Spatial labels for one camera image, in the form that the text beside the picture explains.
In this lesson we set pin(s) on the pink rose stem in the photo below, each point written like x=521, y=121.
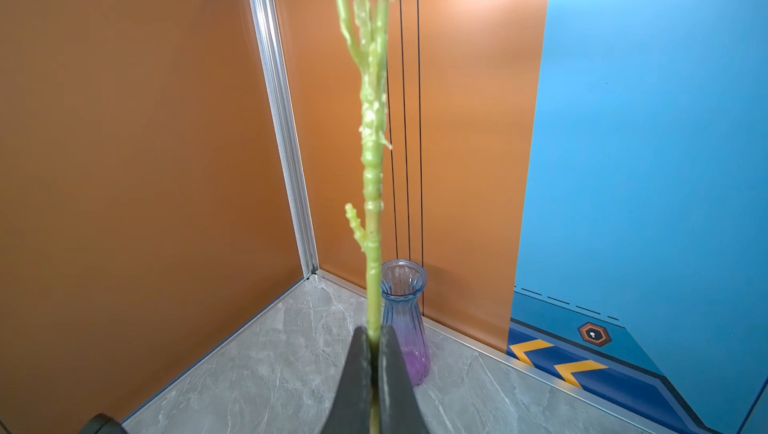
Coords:
x=364, y=27

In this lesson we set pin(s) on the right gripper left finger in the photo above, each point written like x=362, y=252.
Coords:
x=350, y=411

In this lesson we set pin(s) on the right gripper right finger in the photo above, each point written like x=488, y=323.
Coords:
x=399, y=412

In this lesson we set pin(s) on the purple glass vase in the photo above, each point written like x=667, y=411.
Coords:
x=403, y=283

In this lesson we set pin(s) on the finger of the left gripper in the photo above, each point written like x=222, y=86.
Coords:
x=102, y=424

